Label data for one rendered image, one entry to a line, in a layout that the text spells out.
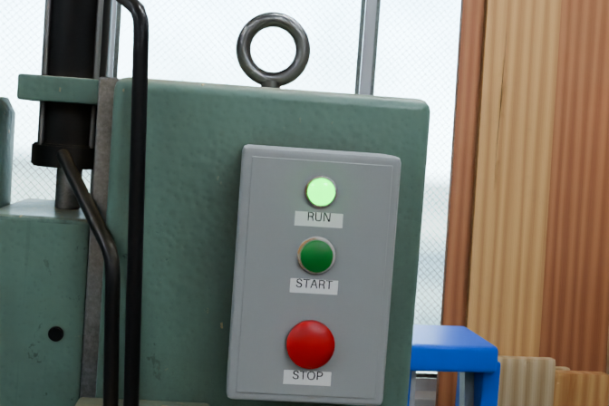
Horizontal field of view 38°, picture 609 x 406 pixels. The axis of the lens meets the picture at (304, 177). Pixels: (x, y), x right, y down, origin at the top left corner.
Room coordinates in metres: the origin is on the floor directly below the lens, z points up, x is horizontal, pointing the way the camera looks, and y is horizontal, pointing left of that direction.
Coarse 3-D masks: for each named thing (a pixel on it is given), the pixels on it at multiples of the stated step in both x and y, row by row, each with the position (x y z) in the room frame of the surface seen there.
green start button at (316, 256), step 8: (304, 240) 0.55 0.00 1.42; (312, 240) 0.55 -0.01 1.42; (320, 240) 0.55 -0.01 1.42; (304, 248) 0.55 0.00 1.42; (312, 248) 0.55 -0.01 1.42; (320, 248) 0.55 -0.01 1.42; (328, 248) 0.55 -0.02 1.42; (304, 256) 0.55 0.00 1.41; (312, 256) 0.55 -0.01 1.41; (320, 256) 0.55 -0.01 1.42; (328, 256) 0.55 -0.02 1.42; (304, 264) 0.55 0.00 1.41; (312, 264) 0.55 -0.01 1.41; (320, 264) 0.55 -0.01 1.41; (328, 264) 0.55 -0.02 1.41; (312, 272) 0.55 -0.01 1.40; (320, 272) 0.55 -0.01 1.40
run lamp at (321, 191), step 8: (320, 176) 0.55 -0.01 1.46; (312, 184) 0.55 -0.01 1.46; (320, 184) 0.55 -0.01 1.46; (328, 184) 0.55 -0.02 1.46; (304, 192) 0.55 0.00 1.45; (312, 192) 0.55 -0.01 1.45; (320, 192) 0.55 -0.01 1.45; (328, 192) 0.55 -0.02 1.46; (336, 192) 0.55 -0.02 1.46; (312, 200) 0.55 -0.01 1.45; (320, 200) 0.55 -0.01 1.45; (328, 200) 0.55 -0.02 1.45
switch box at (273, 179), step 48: (240, 192) 0.55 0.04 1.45; (288, 192) 0.55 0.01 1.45; (384, 192) 0.56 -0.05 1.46; (240, 240) 0.55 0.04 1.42; (288, 240) 0.55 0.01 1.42; (336, 240) 0.55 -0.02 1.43; (384, 240) 0.56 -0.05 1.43; (240, 288) 0.55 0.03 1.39; (288, 288) 0.55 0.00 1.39; (384, 288) 0.56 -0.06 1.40; (240, 336) 0.55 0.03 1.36; (336, 336) 0.55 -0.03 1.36; (384, 336) 0.56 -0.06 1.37; (240, 384) 0.55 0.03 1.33; (288, 384) 0.55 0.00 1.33; (336, 384) 0.55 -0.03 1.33
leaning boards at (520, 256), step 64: (512, 0) 2.04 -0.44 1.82; (576, 0) 2.10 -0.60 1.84; (512, 64) 2.04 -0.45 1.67; (576, 64) 2.09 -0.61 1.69; (512, 128) 2.03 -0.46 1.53; (576, 128) 2.09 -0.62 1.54; (512, 192) 2.02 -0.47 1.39; (576, 192) 2.08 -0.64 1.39; (448, 256) 2.02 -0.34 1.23; (512, 256) 2.01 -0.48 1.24; (576, 256) 2.07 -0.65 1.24; (448, 320) 2.02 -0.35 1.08; (512, 320) 2.01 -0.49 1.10; (576, 320) 2.07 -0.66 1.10; (448, 384) 2.01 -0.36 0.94; (512, 384) 1.87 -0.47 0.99; (576, 384) 1.92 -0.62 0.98
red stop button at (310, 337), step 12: (300, 324) 0.55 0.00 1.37; (312, 324) 0.54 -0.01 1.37; (324, 324) 0.55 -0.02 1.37; (288, 336) 0.55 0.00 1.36; (300, 336) 0.54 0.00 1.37; (312, 336) 0.54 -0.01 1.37; (324, 336) 0.54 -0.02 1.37; (288, 348) 0.54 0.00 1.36; (300, 348) 0.54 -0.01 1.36; (312, 348) 0.54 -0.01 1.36; (324, 348) 0.54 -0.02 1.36; (300, 360) 0.54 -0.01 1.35; (312, 360) 0.54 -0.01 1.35; (324, 360) 0.54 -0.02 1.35
